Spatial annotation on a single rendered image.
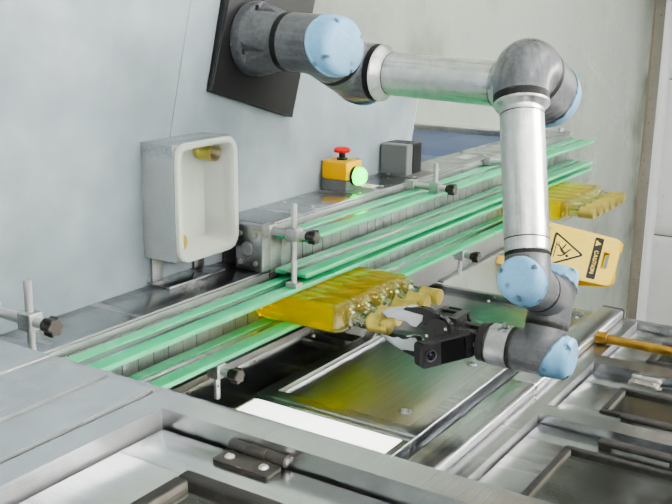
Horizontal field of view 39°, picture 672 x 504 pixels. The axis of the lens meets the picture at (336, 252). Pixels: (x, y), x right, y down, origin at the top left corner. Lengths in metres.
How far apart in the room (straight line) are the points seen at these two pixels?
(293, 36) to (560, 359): 0.79
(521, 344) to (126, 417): 0.93
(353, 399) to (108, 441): 0.98
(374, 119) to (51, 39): 1.06
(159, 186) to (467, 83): 0.61
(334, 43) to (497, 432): 0.78
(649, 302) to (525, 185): 6.44
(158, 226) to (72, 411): 0.94
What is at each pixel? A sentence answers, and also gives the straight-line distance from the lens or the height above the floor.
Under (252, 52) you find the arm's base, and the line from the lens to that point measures 1.95.
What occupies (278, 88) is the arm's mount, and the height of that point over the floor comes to 0.77.
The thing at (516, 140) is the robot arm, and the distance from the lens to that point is 1.62.
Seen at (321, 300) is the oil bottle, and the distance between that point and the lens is 1.85.
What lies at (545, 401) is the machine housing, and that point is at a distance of 1.90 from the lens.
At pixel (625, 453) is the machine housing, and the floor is 1.61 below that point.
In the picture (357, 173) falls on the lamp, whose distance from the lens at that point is 2.25.
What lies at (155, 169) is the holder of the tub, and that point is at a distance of 1.79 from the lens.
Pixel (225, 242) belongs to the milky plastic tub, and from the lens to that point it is 1.90.
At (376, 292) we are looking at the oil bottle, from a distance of 1.92.
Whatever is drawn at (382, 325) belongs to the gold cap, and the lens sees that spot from 1.79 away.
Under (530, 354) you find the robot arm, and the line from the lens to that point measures 1.67.
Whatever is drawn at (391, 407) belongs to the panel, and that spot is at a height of 1.22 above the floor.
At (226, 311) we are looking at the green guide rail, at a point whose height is 0.94.
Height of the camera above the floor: 2.01
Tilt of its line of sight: 32 degrees down
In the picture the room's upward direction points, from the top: 100 degrees clockwise
